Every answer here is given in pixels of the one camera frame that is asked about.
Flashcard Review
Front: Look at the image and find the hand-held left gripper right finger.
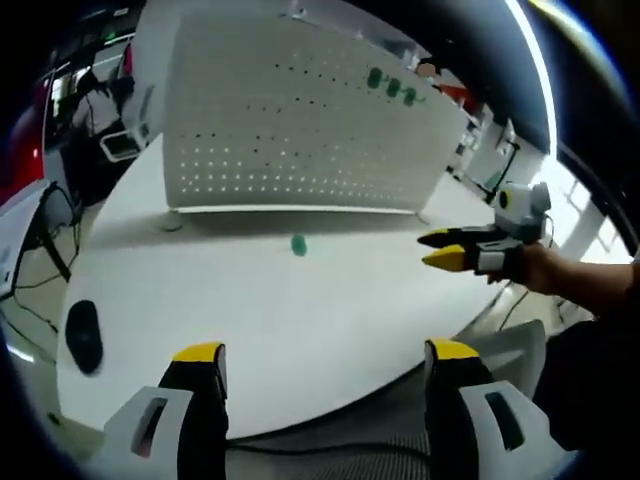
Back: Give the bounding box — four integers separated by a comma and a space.
423, 338, 557, 480

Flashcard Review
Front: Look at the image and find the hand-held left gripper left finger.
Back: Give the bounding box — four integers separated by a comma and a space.
94, 342, 229, 480

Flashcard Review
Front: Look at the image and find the white perforated mounting plate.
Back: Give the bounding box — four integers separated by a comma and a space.
162, 0, 469, 217

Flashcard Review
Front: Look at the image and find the person's right hand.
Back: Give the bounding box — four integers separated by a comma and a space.
486, 243, 567, 297

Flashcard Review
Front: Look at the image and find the black computer mouse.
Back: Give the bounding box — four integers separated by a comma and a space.
65, 299, 105, 375

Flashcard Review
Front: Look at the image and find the person's dark clothing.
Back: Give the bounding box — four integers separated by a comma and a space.
531, 318, 640, 452

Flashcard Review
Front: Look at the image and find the ceiling light strip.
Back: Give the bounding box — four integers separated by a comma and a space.
503, 0, 560, 152

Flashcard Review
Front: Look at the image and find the red screen laptop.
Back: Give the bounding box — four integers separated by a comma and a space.
0, 74, 59, 299

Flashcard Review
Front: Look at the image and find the white framed monitor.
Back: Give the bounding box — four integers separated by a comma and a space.
98, 131, 142, 162

